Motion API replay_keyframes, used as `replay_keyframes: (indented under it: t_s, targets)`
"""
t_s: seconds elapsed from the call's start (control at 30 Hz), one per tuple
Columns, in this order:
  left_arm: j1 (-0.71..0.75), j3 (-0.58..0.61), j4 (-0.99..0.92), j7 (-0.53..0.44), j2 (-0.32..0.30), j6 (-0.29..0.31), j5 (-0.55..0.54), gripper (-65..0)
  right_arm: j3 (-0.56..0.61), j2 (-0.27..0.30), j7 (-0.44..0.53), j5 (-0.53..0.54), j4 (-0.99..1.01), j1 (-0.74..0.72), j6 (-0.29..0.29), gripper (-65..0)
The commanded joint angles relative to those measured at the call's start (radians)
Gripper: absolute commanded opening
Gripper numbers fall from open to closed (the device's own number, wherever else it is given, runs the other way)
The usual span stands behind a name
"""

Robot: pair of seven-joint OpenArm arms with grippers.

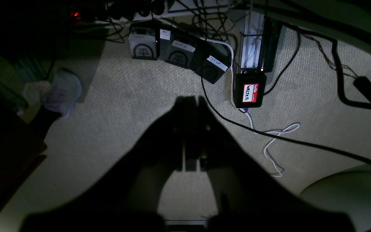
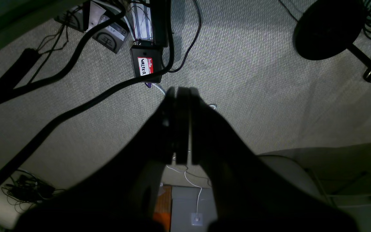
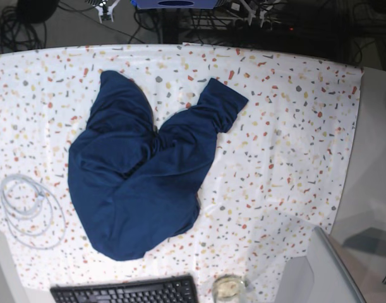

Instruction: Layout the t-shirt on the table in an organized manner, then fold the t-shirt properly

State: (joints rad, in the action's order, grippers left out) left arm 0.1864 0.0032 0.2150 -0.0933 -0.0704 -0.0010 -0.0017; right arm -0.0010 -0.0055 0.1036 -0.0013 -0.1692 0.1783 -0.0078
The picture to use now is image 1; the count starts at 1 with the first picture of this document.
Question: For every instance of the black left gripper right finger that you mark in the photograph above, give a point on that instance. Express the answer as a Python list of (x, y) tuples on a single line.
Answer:
[(247, 198)]

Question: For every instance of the grey power adapter box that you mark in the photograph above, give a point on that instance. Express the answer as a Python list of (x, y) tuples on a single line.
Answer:
[(142, 42)]

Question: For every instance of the black adapter box taped label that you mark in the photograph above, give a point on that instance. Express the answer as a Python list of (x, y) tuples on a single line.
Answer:
[(211, 61)]

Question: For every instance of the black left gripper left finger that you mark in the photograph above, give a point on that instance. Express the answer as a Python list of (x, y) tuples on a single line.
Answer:
[(126, 198)]

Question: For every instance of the black box with name sticker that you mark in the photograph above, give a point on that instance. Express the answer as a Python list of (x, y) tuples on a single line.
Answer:
[(248, 90)]

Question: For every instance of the crumpled pale cloth on floor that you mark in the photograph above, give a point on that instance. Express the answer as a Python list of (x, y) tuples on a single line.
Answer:
[(57, 96)]

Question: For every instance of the black labelled adapter box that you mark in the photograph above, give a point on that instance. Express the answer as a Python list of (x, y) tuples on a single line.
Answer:
[(176, 47)]

